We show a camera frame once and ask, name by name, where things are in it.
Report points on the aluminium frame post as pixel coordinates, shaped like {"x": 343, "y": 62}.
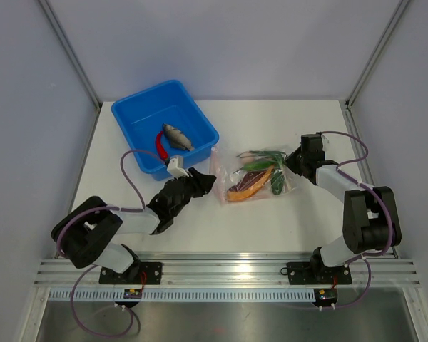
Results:
{"x": 68, "y": 49}
{"x": 379, "y": 48}

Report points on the small circuit board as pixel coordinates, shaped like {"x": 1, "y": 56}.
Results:
{"x": 326, "y": 294}
{"x": 133, "y": 293}

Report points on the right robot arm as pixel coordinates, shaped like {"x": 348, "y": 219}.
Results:
{"x": 370, "y": 221}

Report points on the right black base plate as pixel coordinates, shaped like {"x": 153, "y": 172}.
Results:
{"x": 303, "y": 273}

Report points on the left aluminium frame post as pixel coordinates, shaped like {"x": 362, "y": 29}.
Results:
{"x": 68, "y": 49}

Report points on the orange toy food piece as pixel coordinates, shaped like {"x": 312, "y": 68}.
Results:
{"x": 251, "y": 190}

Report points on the right aluminium frame post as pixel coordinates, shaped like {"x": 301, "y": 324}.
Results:
{"x": 379, "y": 48}

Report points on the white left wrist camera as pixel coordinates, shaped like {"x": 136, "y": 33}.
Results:
{"x": 175, "y": 167}

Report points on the blue plastic bin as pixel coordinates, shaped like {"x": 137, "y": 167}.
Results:
{"x": 141, "y": 117}

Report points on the green toy leaf vegetable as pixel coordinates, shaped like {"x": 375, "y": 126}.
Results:
{"x": 277, "y": 182}

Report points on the left small circuit board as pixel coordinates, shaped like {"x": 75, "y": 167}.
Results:
{"x": 133, "y": 293}

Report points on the green toy scallion strands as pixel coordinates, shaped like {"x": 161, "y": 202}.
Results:
{"x": 276, "y": 154}

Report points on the clear zip top bag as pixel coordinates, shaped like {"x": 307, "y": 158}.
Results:
{"x": 225, "y": 165}

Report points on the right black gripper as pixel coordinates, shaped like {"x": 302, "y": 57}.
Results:
{"x": 289, "y": 162}

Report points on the white slotted cable duct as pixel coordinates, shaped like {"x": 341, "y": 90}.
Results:
{"x": 187, "y": 295}

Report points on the grey toy fish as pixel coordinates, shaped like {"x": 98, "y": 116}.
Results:
{"x": 176, "y": 138}

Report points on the right small circuit board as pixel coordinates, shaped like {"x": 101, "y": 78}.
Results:
{"x": 326, "y": 294}

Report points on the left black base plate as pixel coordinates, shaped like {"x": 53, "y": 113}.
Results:
{"x": 150, "y": 272}

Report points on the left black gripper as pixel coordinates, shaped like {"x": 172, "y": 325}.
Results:
{"x": 201, "y": 183}

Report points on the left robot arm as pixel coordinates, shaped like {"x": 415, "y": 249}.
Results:
{"x": 85, "y": 235}

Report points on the red toy chili pepper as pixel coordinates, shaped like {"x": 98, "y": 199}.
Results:
{"x": 162, "y": 153}

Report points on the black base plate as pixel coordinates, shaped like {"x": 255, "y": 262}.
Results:
{"x": 303, "y": 273}
{"x": 150, "y": 272}

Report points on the aluminium mounting rail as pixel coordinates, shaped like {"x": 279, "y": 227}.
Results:
{"x": 233, "y": 270}

